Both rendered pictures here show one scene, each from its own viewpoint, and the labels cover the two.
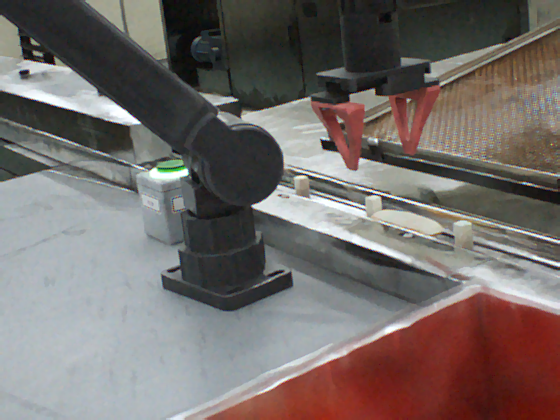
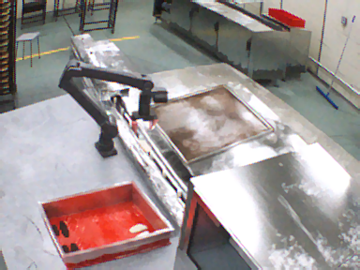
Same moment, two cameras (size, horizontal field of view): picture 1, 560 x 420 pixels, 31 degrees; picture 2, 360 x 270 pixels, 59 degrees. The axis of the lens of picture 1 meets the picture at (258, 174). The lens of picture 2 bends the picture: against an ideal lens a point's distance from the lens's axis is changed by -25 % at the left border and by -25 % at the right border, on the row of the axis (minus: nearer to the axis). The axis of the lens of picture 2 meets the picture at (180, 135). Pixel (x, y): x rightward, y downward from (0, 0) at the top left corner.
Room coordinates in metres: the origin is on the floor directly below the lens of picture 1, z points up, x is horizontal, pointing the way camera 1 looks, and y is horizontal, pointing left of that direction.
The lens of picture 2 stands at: (-0.60, -0.30, 1.95)
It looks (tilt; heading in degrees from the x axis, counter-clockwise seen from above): 32 degrees down; 0
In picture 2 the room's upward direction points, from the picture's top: 7 degrees clockwise
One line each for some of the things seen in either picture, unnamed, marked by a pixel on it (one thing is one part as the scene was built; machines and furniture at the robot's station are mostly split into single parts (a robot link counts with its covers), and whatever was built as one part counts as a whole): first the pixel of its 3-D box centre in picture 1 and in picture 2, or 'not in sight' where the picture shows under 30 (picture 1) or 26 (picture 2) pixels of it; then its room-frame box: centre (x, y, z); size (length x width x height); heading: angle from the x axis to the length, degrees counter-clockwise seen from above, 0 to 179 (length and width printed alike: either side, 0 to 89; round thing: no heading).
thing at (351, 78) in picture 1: (371, 49); (143, 109); (1.02, -0.13, 1.03); 0.10 x 0.07 x 0.07; 120
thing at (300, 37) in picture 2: not in sight; (283, 46); (4.53, -1.65, 0.44); 0.70 x 0.55 x 0.87; 30
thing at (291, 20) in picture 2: not in sight; (287, 17); (4.53, -1.65, 0.94); 0.51 x 0.36 x 0.13; 34
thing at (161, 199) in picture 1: (181, 215); not in sight; (1.17, 0.10, 0.84); 0.08 x 0.08 x 0.11; 30
